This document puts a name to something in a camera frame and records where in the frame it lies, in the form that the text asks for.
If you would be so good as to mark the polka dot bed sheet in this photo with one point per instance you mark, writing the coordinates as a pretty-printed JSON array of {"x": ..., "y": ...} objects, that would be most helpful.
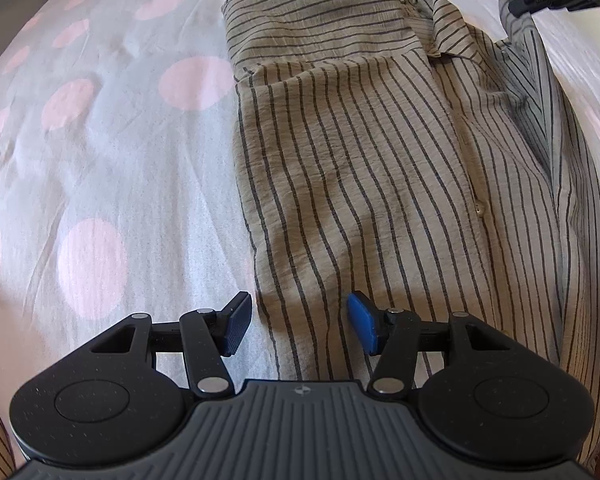
[{"x": 105, "y": 160}]

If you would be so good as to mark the beige striped shirt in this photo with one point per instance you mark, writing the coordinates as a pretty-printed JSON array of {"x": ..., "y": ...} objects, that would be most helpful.
[{"x": 380, "y": 160}]

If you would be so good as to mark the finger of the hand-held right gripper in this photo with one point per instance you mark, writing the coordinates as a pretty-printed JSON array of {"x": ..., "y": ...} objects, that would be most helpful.
[{"x": 522, "y": 5}]

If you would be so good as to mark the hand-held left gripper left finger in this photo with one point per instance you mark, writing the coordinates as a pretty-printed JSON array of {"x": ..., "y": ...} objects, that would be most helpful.
[{"x": 237, "y": 325}]

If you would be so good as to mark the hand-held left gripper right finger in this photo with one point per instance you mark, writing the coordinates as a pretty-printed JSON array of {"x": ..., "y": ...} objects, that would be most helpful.
[{"x": 362, "y": 325}]

